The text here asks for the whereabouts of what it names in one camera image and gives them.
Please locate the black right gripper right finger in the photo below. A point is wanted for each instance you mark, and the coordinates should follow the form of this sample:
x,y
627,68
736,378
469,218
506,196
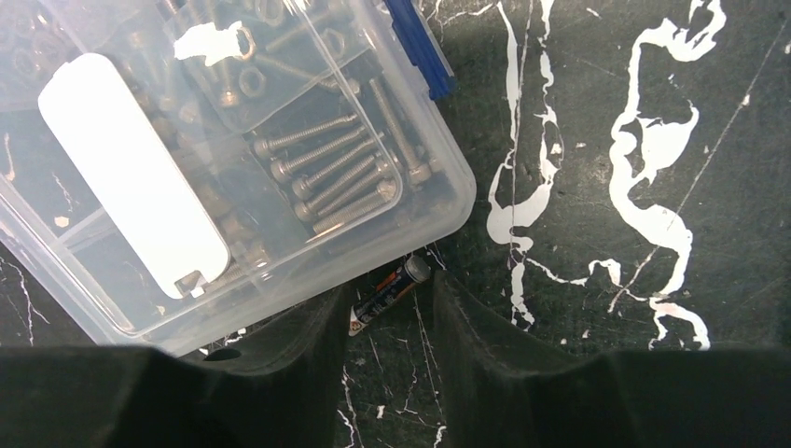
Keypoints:
x,y
502,387

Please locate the white remote battery cover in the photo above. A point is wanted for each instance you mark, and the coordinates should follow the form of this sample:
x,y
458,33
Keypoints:
x,y
95,118

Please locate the clear plastic screw box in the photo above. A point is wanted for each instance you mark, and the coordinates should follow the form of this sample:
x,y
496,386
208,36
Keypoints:
x,y
309,131

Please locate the small black battery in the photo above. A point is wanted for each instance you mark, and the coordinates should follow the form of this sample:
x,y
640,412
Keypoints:
x,y
402,280

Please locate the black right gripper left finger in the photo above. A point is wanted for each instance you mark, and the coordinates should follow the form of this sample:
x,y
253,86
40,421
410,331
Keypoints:
x,y
277,387

